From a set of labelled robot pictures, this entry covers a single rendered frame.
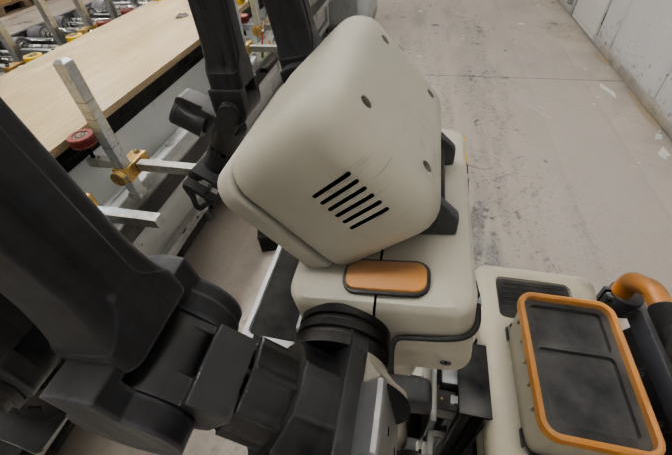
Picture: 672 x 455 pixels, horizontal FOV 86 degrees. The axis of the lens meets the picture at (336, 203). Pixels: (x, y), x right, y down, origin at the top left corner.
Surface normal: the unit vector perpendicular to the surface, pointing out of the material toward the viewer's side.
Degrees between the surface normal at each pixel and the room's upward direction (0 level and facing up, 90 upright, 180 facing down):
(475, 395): 0
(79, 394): 2
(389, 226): 90
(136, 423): 33
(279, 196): 90
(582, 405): 0
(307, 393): 38
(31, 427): 29
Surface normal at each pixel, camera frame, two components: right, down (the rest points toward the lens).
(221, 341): 0.55, -0.53
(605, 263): -0.06, -0.73
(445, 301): -0.21, -0.43
